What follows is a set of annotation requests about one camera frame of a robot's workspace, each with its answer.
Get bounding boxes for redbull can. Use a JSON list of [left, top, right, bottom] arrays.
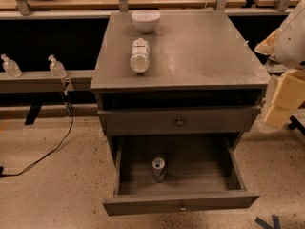
[[152, 157, 166, 183]]

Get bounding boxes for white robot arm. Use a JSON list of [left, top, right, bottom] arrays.
[[254, 0, 305, 129]]

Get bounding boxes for grey wooden drawer cabinet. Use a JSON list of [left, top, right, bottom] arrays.
[[90, 10, 272, 217]]

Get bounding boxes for closed grey upper drawer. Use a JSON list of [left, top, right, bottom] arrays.
[[98, 106, 260, 136]]

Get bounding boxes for open grey lower drawer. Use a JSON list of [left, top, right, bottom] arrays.
[[103, 134, 259, 216]]

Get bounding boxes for clear plastic bottle lying down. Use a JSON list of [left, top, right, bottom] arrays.
[[130, 38, 150, 73]]

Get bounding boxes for white ceramic bowl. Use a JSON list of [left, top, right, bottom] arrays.
[[132, 10, 161, 33]]

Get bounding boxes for clear pump bottle near cabinet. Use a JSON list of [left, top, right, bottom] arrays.
[[49, 54, 67, 78]]

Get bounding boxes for clear pump bottle far left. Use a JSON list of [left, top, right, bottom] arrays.
[[1, 54, 22, 77]]

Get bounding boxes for grey metal ledge rail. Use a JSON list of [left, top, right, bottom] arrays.
[[0, 70, 93, 94]]

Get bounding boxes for black floor cable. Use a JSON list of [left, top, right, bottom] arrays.
[[0, 79, 75, 178]]

